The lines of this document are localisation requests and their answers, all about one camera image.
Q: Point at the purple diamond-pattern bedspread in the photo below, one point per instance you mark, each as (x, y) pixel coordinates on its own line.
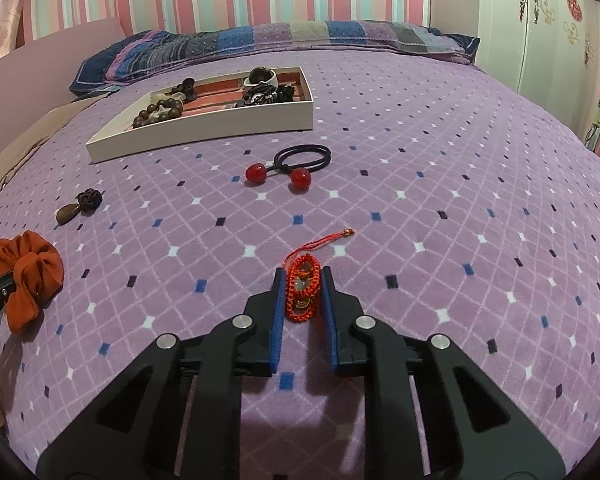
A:
(430, 210)

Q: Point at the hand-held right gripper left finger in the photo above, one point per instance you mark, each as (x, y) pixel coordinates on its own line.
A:
(277, 320)

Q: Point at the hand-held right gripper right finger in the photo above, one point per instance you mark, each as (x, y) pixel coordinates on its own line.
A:
(330, 325)

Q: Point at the striped patchwork pillow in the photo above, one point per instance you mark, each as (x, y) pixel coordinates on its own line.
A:
(330, 35)

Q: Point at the cream scrunchie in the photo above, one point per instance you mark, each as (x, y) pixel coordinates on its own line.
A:
(160, 95)

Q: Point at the brown flower hair clip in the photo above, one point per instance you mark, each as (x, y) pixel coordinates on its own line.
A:
(89, 199)

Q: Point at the orange scrunchie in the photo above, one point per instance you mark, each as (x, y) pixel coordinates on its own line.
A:
(30, 265)

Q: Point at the black hair claw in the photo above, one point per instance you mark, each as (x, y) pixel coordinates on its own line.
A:
(185, 89)

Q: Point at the white jewelry tray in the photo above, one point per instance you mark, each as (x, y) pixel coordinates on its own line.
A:
(205, 127)

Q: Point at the pink padded headboard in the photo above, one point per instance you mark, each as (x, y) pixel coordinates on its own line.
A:
(30, 70)

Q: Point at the white decorated wardrobe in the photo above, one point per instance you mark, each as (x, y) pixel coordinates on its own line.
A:
(530, 35)

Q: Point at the beige cloth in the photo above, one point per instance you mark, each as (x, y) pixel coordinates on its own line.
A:
(20, 140)

